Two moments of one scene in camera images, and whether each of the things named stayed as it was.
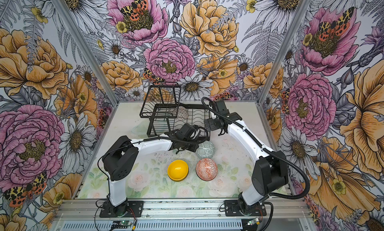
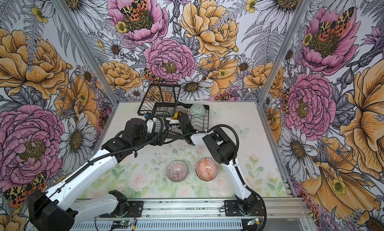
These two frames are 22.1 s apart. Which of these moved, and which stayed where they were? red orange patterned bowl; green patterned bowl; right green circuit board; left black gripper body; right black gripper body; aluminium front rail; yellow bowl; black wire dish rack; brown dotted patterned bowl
Moved: green patterned bowl; right black gripper body; left black gripper body; yellow bowl
Stayed: brown dotted patterned bowl; right green circuit board; aluminium front rail; red orange patterned bowl; black wire dish rack
